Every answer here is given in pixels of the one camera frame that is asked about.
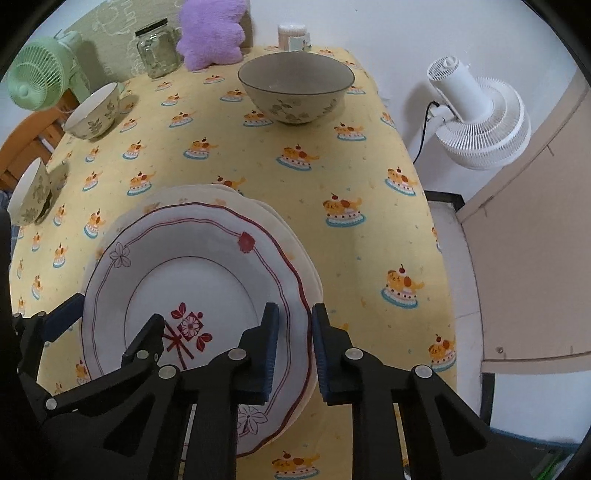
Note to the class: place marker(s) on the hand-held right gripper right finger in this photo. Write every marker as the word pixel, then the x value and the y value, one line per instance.
pixel 323 355

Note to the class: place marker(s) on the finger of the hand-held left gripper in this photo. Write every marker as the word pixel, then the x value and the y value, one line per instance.
pixel 147 337
pixel 62 318

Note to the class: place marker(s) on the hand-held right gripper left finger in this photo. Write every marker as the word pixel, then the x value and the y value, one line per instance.
pixel 268 350

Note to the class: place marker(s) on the white plate with red pattern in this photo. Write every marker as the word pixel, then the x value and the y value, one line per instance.
pixel 194 277

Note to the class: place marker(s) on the beige floral bowl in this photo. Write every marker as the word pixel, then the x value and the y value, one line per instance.
pixel 92 115
pixel 30 194
pixel 295 92

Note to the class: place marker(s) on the yellow printed tablecloth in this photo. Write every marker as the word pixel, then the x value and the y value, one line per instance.
pixel 323 184

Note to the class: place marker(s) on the wooden chair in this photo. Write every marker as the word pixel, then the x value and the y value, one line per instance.
pixel 23 143

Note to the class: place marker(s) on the beige door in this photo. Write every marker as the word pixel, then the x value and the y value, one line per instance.
pixel 531 254

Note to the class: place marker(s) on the green desk fan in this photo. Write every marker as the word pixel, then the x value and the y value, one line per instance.
pixel 37 78

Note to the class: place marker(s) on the white circulator fan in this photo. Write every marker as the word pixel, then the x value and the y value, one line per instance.
pixel 480 124

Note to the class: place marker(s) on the glass jar with dark lid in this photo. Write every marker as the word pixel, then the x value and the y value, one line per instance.
pixel 157 50

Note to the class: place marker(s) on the green patterned mat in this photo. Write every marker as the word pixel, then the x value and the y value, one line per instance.
pixel 111 27

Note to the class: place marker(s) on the purple plush rabbit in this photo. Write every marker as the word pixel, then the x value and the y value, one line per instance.
pixel 207 37

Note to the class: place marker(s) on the cotton swab container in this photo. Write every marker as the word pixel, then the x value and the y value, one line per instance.
pixel 291 37

